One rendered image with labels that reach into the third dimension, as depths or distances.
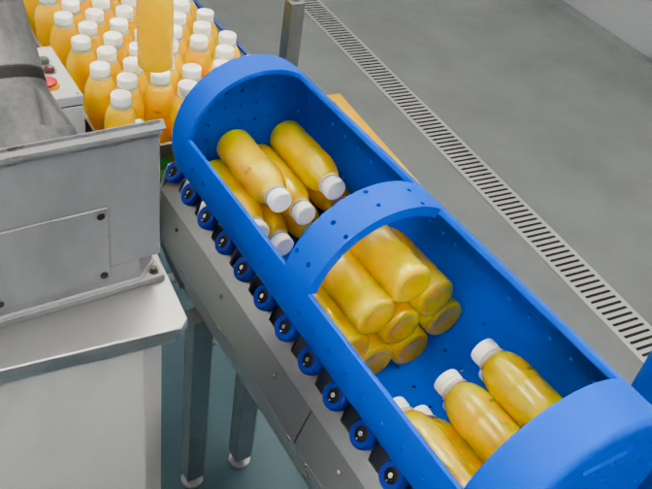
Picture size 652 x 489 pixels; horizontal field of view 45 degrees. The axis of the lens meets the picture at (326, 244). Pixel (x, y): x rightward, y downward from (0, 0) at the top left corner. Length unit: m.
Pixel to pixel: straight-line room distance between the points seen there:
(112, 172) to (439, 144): 2.84
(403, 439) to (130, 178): 0.44
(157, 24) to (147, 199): 0.59
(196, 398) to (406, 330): 0.84
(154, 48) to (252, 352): 0.58
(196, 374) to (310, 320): 0.79
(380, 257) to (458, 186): 2.31
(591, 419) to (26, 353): 0.63
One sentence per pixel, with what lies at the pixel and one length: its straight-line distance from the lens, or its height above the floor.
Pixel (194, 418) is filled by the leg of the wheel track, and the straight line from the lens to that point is 1.97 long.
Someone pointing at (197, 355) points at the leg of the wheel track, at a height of 0.52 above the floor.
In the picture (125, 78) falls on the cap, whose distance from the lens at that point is 1.63.
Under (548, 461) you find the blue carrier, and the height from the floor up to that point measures 1.21.
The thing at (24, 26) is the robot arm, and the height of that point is 1.44.
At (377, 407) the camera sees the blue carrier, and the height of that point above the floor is 1.10.
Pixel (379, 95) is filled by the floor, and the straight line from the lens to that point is 3.95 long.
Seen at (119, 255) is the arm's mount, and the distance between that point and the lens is 1.00.
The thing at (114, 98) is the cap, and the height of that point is 1.08.
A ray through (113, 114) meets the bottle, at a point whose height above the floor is 1.05.
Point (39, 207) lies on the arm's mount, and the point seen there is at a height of 1.31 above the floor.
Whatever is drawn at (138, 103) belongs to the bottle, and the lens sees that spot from 1.63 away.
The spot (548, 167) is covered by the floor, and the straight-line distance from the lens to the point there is 3.73.
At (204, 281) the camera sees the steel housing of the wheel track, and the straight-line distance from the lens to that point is 1.47.
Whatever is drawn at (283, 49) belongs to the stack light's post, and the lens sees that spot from 2.02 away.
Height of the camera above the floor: 1.87
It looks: 39 degrees down
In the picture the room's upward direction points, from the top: 10 degrees clockwise
